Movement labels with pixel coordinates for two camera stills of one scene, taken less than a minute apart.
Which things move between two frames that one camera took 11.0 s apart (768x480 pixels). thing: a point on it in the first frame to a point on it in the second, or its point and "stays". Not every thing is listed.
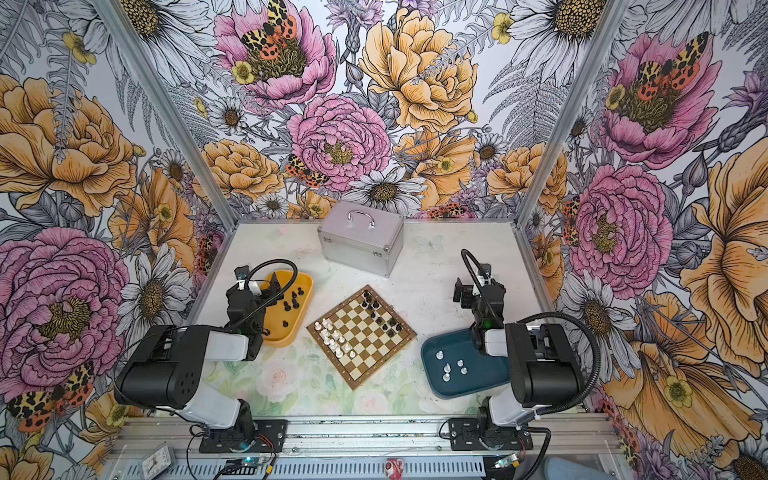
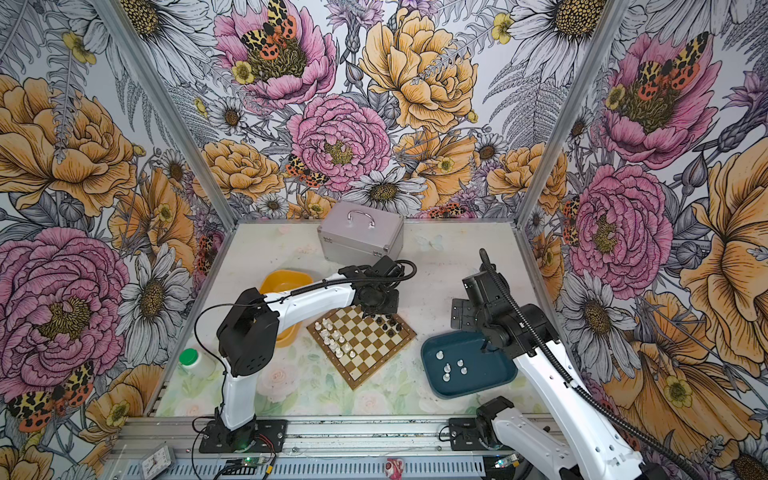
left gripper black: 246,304 to 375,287
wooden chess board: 362,335 stays
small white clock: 157,463 stays
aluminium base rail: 554,437 stays
